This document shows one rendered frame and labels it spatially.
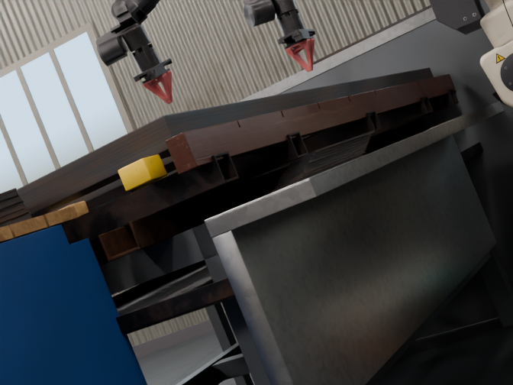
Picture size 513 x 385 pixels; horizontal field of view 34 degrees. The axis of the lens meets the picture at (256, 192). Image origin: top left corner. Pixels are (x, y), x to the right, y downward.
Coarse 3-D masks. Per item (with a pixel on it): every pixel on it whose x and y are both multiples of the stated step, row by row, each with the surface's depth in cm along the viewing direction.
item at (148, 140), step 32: (288, 96) 182; (320, 96) 196; (160, 128) 141; (192, 128) 147; (96, 160) 149; (128, 160) 146; (32, 192) 158; (64, 192) 154; (96, 192) 180; (128, 192) 228
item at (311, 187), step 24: (456, 120) 193; (480, 120) 211; (408, 144) 162; (336, 168) 131; (360, 168) 139; (288, 192) 124; (312, 192) 122; (216, 216) 131; (240, 216) 129; (264, 216) 127
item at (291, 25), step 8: (288, 16) 208; (296, 16) 209; (280, 24) 210; (288, 24) 209; (296, 24) 208; (288, 32) 209; (296, 32) 205; (312, 32) 214; (280, 40) 208; (288, 40) 211
